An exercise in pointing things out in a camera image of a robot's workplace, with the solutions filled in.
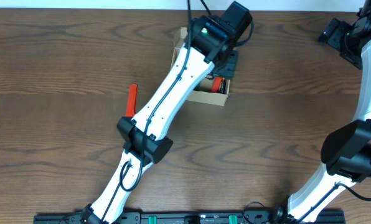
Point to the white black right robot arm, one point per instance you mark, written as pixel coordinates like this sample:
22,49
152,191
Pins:
346,152

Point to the red stapler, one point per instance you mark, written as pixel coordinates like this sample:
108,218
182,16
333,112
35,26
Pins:
216,85

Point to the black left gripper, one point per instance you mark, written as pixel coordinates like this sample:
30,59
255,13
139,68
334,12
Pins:
230,64

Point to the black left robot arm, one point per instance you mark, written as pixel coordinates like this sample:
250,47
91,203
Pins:
209,43

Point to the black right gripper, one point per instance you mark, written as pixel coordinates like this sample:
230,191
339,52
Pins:
333,34

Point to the brown cardboard box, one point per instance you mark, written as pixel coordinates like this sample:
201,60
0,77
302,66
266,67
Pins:
202,92

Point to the black mounting rail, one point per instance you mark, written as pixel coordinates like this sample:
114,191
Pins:
251,216

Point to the red utility knife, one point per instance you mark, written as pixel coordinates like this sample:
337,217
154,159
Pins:
131,102

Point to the black teardrop tape dispenser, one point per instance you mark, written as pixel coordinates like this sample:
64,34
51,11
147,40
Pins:
224,86

